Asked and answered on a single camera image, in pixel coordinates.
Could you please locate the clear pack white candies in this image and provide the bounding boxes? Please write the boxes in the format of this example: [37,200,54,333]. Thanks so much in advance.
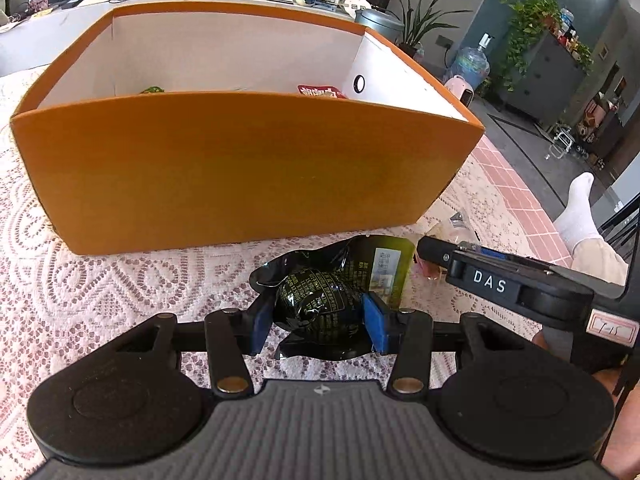
[414,209,480,281]

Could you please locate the dark green snack pack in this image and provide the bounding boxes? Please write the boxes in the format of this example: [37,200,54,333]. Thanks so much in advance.
[250,235,416,361]

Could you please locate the red brown meat snack pack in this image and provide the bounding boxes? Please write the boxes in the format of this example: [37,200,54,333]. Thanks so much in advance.
[297,84,346,100]

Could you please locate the green sausage snack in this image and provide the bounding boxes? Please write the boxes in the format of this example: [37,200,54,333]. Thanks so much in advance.
[140,86,165,94]

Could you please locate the person right hand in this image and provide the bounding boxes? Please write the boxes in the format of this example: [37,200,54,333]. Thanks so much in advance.
[530,331,640,453]

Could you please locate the person leg white sock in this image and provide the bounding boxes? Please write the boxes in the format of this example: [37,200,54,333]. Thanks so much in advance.
[553,172,628,286]

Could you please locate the small white step stool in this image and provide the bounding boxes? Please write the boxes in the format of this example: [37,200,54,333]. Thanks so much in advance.
[546,126,575,160]

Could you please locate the pink small heater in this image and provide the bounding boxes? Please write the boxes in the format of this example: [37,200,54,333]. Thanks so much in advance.
[445,75,475,106]

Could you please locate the pink lace tablecloth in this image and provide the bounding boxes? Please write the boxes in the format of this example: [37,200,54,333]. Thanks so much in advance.
[0,66,574,476]

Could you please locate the grey drawer cabinet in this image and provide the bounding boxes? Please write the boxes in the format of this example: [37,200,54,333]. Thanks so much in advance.
[498,32,586,126]

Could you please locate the blue water jug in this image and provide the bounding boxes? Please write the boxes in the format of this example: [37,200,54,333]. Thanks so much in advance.
[449,34,492,90]

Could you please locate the orange cardboard box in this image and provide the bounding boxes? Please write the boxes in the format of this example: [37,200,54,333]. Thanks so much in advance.
[11,2,484,255]

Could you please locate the grey pedal trash bin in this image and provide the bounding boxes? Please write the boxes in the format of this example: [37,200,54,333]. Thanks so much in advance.
[356,9,404,42]

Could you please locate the tall green potted plant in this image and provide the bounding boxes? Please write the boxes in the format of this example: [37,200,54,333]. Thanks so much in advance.
[397,0,471,58]

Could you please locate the trailing green ivy plant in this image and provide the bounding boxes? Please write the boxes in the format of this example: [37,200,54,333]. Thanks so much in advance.
[491,0,593,92]

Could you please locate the white long tv cabinet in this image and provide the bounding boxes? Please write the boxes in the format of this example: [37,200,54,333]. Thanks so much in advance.
[1,0,354,77]

